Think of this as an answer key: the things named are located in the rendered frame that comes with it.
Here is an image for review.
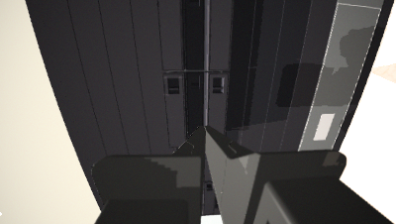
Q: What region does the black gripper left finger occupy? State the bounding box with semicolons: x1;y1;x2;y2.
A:
91;126;206;224

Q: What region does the black server rack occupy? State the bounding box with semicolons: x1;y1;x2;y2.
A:
25;0;395;211

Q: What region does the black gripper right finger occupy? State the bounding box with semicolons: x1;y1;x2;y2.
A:
205;126;347;224

